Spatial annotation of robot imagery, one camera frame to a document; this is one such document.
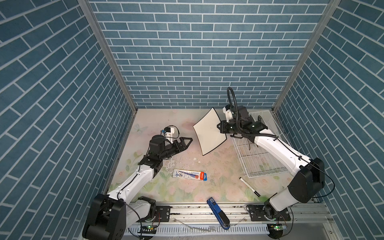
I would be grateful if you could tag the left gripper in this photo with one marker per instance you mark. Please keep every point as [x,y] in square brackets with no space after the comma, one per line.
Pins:
[181,143]

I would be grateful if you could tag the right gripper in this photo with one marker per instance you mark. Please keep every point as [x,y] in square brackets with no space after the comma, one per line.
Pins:
[223,127]

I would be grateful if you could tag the white square plate black rim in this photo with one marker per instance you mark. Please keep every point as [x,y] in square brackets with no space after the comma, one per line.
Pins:
[209,136]

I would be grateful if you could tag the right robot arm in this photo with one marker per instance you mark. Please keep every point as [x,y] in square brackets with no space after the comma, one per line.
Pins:
[309,174]

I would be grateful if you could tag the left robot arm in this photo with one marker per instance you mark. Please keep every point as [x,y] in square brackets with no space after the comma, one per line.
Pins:
[112,213]

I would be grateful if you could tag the blue white pen box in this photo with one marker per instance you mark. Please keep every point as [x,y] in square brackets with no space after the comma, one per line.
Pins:
[189,175]

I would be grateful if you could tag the black white marker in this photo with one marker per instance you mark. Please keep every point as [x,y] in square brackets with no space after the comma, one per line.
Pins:
[249,186]

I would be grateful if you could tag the blue black stapler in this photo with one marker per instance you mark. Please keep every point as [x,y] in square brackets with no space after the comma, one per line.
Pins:
[219,214]

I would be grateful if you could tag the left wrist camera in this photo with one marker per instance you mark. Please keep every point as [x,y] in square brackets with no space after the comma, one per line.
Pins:
[169,133]

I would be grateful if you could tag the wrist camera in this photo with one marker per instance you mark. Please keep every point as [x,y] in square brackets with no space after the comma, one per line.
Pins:
[169,133]
[229,112]

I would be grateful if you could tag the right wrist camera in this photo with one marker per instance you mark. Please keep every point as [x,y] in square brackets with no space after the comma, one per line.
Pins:
[229,112]

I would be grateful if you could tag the white wire dish rack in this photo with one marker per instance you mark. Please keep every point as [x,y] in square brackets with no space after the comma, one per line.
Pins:
[255,160]

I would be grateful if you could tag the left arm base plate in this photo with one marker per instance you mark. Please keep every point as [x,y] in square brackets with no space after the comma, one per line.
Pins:
[157,214]

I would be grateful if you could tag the white slotted cable duct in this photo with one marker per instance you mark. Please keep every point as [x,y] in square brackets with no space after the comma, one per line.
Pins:
[201,230]

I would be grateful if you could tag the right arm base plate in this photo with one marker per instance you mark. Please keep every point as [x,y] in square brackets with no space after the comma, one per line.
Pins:
[260,213]

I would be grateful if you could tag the aluminium mounting rail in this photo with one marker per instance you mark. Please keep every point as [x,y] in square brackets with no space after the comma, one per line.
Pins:
[200,214]

